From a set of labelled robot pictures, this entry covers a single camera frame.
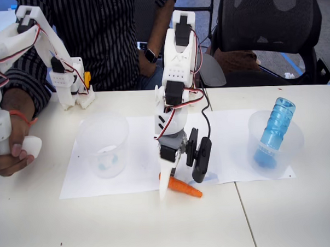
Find brown bag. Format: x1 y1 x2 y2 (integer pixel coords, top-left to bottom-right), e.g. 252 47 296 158
212 46 262 74

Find orange wrist thread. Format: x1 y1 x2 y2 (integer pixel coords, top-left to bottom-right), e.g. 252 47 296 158
9 109 40 129

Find white leader arm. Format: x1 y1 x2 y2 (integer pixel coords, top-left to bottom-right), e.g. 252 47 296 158
0 2 99 156

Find right forearm striped sleeve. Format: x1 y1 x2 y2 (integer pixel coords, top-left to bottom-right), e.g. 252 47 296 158
0 65 56 123

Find yellow clamp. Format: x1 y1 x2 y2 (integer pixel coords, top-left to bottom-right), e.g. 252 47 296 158
83 72 93 91

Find person left hand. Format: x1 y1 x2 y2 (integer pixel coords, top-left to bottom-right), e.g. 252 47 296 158
137 50 164 78

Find orange carrot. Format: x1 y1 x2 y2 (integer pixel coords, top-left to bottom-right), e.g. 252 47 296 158
158 170 204 200

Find blue plastic bottle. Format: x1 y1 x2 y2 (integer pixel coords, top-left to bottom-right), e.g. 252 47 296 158
251 97 299 169

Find person in striped shirt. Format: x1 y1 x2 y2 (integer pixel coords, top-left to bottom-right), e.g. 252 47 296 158
14 0 185 97

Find black mesh office chair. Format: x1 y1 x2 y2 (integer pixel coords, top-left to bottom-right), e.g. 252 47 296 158
207 0 326 89

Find person right hand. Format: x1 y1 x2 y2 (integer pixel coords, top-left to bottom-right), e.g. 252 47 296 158
0 117 37 178

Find black webcam cable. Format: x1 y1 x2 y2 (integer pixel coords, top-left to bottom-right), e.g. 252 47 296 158
200 87 214 139

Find left clear plastic cup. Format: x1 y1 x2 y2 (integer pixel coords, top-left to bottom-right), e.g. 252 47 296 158
78 110 133 181

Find black smartwatch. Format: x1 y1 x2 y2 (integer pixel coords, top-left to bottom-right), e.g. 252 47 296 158
143 48 160 65

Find black chair armrest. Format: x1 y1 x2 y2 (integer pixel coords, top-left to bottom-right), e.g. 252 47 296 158
199 55 228 88
316 56 330 86

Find bare left forearm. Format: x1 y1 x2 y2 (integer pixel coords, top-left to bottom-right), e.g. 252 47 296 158
144 0 180 58

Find blue floor tape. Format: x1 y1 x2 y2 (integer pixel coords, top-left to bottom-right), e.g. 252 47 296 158
283 52 302 76

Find black webcam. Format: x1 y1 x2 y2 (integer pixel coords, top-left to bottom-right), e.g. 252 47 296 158
184 126 215 184

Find white paper sheet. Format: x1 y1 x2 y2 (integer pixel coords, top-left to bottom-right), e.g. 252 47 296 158
55 114 186 200
175 107 297 187

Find right clear plastic cup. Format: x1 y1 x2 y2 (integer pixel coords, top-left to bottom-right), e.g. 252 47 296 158
245 108 306 180

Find clear plastic cup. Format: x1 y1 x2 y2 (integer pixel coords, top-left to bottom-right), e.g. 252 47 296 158
245 108 306 180
78 110 133 181

